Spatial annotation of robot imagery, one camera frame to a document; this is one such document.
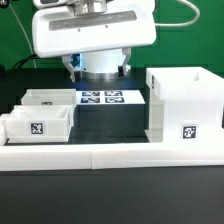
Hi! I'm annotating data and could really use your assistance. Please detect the white front fence rail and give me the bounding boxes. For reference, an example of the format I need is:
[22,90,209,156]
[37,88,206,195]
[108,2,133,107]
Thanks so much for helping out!
[0,143,224,172]

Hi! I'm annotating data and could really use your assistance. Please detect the thin white cable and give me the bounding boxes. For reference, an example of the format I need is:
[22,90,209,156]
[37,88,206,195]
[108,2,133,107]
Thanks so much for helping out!
[7,2,38,69]

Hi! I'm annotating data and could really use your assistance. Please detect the white drawer box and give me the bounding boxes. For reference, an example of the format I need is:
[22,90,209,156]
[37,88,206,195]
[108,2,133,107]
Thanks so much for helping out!
[5,105,73,143]
[21,89,76,106]

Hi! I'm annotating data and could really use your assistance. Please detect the black cable bundle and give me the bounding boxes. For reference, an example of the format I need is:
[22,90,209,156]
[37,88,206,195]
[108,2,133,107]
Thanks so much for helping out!
[12,53,38,70]

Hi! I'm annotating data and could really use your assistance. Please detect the white drawer cabinet frame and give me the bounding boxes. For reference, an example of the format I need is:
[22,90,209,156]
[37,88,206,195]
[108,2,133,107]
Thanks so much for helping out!
[146,67,224,143]

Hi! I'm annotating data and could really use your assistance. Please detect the paper sheet with markers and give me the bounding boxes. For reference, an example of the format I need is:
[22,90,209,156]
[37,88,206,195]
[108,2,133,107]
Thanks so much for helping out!
[76,90,145,105]

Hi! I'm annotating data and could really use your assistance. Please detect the white fence rail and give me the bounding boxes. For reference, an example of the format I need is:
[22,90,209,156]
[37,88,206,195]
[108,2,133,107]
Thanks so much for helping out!
[0,143,224,172]
[0,114,9,146]

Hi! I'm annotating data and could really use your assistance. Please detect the white rear drawer box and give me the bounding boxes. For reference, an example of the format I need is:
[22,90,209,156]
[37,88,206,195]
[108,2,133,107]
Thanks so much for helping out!
[21,89,76,106]

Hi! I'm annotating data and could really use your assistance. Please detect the white front drawer box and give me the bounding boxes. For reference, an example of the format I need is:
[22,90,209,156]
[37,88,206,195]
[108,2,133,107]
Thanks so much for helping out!
[5,105,73,143]

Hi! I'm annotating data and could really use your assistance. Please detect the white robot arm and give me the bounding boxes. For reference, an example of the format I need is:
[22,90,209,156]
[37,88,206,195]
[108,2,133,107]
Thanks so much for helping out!
[32,0,156,78]

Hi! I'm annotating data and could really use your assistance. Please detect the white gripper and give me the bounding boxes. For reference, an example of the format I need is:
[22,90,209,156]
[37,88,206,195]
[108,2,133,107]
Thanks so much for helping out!
[32,0,156,82]

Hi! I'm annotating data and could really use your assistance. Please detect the white left fence rail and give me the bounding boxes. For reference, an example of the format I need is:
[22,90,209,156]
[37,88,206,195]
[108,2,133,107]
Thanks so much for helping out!
[0,114,9,146]

